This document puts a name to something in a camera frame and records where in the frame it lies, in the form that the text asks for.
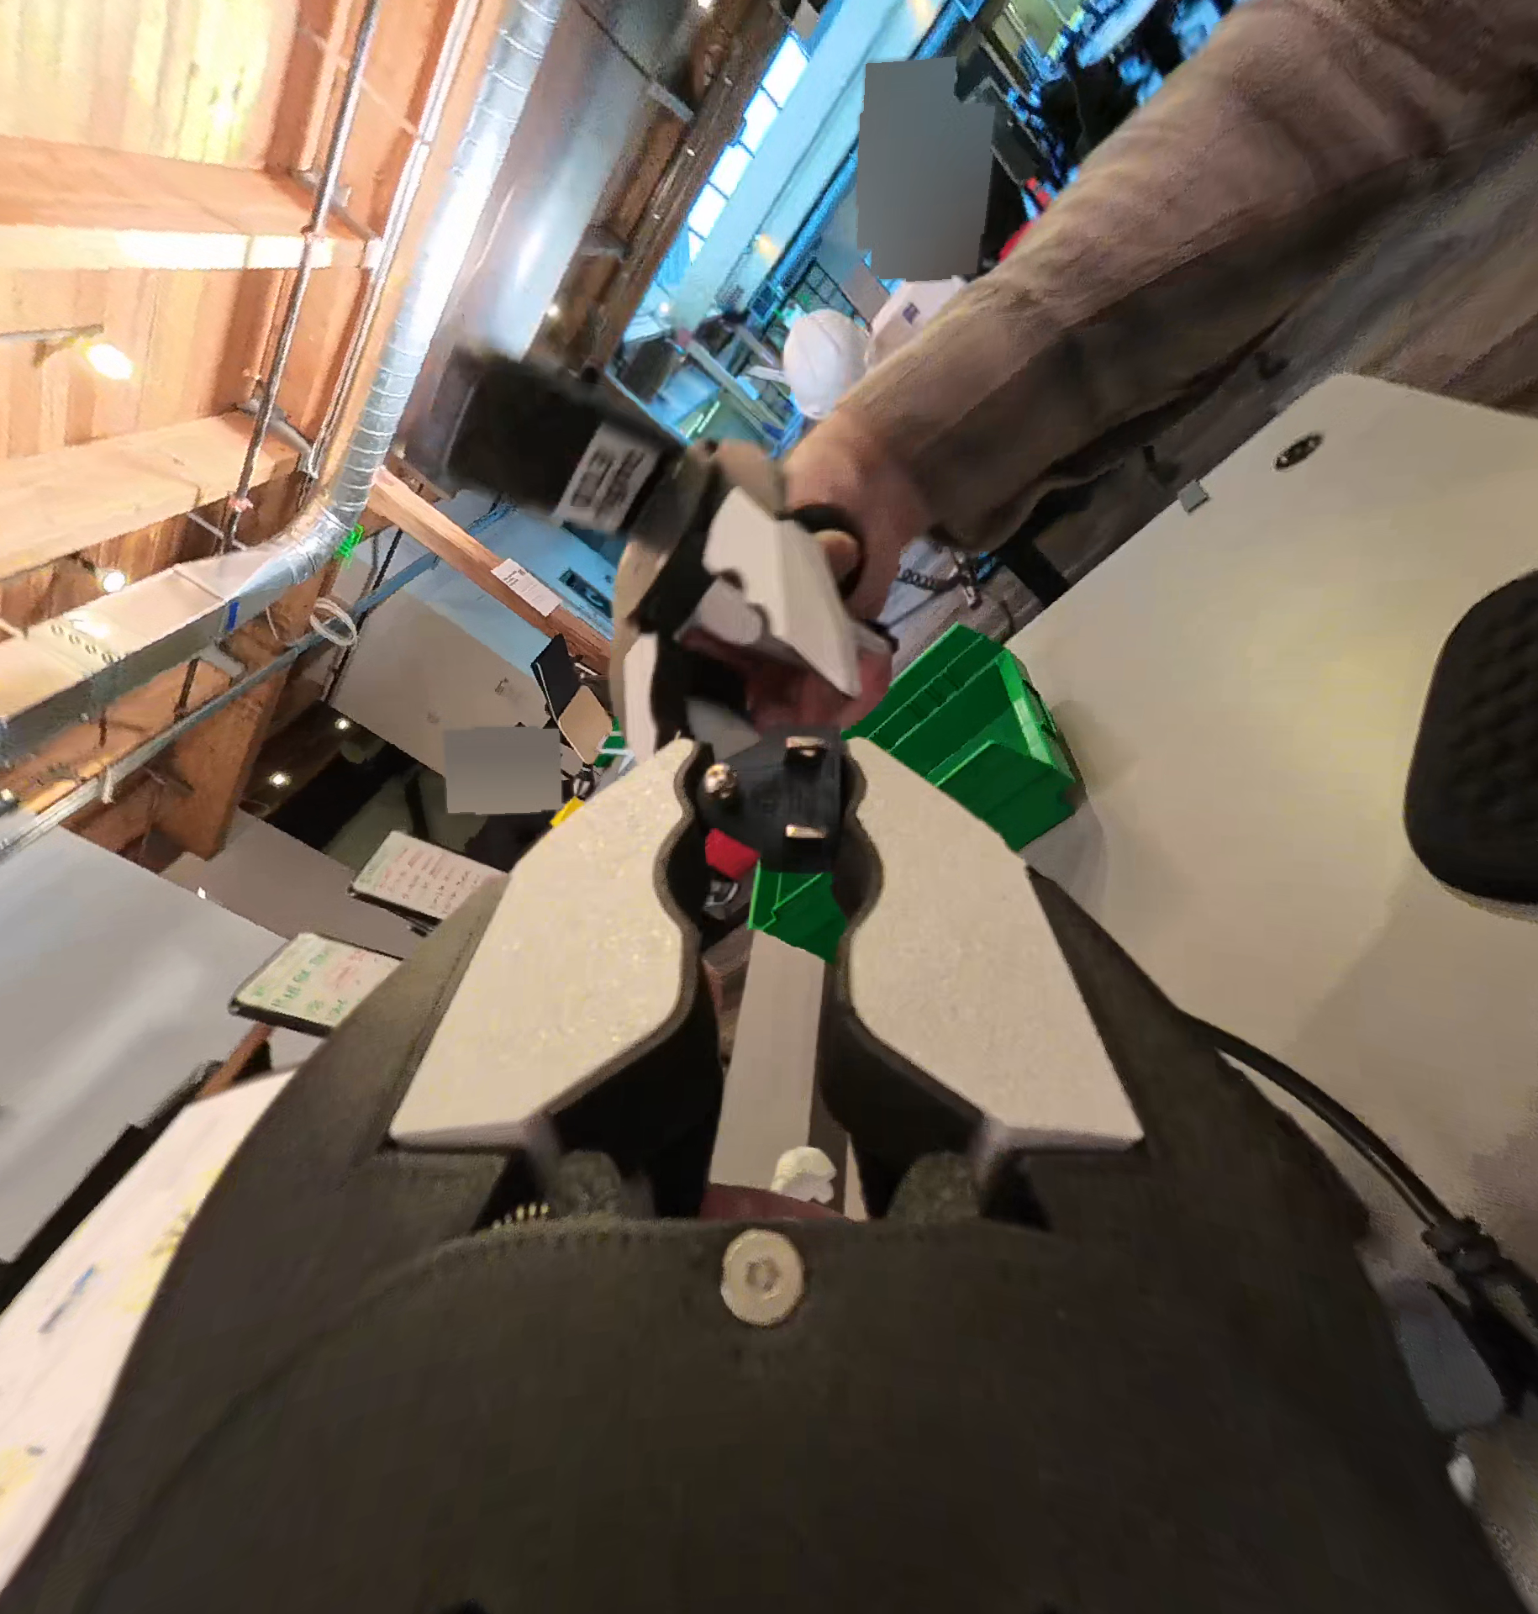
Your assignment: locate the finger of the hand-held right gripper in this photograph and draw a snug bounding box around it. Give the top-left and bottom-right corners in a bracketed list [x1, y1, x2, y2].
[616, 587, 774, 761]
[703, 486, 867, 704]

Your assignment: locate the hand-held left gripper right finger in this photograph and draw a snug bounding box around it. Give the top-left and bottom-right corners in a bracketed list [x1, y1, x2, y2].
[823, 738, 1148, 1215]

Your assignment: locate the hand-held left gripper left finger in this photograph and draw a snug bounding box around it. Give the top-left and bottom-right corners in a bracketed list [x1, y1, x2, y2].
[388, 741, 726, 1219]

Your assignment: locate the person's right forearm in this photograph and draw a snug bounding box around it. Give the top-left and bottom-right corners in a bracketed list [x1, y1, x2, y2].
[831, 0, 1538, 569]

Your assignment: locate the person's right hand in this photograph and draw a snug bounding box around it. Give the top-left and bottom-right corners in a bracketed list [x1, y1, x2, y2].
[780, 417, 936, 633]

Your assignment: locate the whiteboard with handwriting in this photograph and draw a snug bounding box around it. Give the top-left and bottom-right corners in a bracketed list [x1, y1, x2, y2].
[230, 932, 402, 1039]
[344, 831, 503, 938]

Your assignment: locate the white hard hat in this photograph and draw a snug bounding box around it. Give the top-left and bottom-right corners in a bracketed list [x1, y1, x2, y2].
[782, 310, 875, 425]

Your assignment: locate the green plastic bin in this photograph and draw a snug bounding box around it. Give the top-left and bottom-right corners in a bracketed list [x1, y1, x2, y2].
[841, 625, 1087, 852]

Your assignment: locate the white product box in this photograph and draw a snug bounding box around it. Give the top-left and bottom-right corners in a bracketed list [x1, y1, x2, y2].
[867, 278, 970, 367]

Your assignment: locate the grey board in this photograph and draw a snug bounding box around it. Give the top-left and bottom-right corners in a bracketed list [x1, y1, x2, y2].
[0, 827, 295, 1264]

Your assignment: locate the printed instruction sheet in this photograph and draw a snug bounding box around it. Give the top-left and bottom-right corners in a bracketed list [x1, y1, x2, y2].
[0, 1072, 295, 1609]

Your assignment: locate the spiral metal duct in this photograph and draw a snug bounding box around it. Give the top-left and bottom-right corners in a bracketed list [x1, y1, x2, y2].
[265, 0, 568, 569]

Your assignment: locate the rectangular metal duct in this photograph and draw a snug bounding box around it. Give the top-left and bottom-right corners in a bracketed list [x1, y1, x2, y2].
[0, 543, 329, 759]

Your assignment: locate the black cord connector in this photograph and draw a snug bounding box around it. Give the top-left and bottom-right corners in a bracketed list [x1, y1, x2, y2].
[1421, 1209, 1538, 1405]

